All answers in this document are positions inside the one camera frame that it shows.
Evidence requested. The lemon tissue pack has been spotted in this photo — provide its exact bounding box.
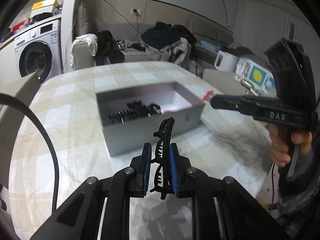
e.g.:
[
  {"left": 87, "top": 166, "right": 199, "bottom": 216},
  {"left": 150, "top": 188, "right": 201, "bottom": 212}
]
[{"left": 235, "top": 57, "right": 277, "bottom": 98}]

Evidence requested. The black toothed hair clip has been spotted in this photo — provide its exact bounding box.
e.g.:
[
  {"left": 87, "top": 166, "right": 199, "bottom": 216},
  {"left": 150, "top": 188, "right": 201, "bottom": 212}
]
[{"left": 150, "top": 117, "right": 175, "bottom": 200}]

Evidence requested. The white washing machine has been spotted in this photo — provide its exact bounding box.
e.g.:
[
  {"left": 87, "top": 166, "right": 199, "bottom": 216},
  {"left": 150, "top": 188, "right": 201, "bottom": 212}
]
[{"left": 14, "top": 17, "right": 63, "bottom": 83}]

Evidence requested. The right hand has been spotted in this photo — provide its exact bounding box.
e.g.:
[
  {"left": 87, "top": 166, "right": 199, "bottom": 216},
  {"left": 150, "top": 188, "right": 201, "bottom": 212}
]
[{"left": 268, "top": 124, "right": 312, "bottom": 167}]

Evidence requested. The white curtain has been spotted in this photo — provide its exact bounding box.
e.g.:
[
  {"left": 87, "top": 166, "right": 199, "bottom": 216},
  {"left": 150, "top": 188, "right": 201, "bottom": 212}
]
[{"left": 233, "top": 0, "right": 319, "bottom": 83}]

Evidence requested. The blue cable on wall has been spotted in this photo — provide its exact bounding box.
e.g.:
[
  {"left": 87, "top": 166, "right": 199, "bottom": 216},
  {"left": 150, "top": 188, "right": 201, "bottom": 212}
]
[{"left": 82, "top": 0, "right": 143, "bottom": 36}]

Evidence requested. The white cloth on armrest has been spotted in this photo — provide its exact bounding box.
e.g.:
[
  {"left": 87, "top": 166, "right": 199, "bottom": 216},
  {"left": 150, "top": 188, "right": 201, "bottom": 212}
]
[{"left": 70, "top": 34, "right": 98, "bottom": 70}]

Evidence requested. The grey striped cushion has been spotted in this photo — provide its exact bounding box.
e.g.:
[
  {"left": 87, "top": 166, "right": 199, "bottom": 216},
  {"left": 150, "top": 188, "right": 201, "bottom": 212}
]
[{"left": 75, "top": 2, "right": 92, "bottom": 37}]

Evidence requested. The black jacket on armrest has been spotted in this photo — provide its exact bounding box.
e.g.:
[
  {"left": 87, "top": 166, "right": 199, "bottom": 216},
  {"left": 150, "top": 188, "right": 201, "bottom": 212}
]
[{"left": 95, "top": 30, "right": 124, "bottom": 66}]

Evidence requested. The grey open cardboard box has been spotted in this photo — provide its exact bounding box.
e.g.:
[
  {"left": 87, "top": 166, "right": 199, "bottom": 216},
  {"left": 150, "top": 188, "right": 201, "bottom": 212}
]
[{"left": 96, "top": 82, "right": 204, "bottom": 157}]

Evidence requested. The white electric kettle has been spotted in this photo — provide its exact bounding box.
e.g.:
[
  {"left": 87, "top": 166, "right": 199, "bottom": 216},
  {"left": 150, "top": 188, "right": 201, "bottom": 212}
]
[{"left": 214, "top": 50, "right": 239, "bottom": 72}]

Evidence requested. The white wall socket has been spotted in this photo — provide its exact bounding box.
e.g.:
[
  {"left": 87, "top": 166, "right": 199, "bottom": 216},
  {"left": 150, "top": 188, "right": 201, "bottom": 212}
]
[{"left": 130, "top": 8, "right": 142, "bottom": 16}]

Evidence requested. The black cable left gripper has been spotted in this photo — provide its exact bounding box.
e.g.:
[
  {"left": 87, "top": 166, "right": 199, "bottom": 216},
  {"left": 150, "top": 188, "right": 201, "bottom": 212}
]
[{"left": 0, "top": 93, "right": 60, "bottom": 213}]

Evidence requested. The yellow cardboard box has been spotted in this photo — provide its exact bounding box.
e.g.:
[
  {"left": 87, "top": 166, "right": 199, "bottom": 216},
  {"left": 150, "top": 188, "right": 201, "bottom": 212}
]
[{"left": 30, "top": 0, "right": 59, "bottom": 18}]

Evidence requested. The pile of dark clothes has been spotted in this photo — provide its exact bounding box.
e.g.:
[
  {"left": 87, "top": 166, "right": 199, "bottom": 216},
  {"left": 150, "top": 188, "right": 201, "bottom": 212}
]
[{"left": 140, "top": 22, "right": 197, "bottom": 69}]

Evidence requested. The black hair claw clip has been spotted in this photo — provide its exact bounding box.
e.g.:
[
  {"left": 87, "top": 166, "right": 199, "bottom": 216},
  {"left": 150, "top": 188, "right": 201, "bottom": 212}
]
[{"left": 108, "top": 101, "right": 162, "bottom": 124}]

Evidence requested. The beige chair back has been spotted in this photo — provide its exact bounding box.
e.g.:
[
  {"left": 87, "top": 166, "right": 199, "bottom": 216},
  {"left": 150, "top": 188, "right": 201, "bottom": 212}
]
[{"left": 1, "top": 73, "right": 40, "bottom": 121}]

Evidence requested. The grey sofa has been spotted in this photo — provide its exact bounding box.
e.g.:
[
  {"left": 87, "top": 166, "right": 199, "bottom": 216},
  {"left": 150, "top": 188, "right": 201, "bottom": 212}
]
[{"left": 70, "top": 21, "right": 201, "bottom": 71}]

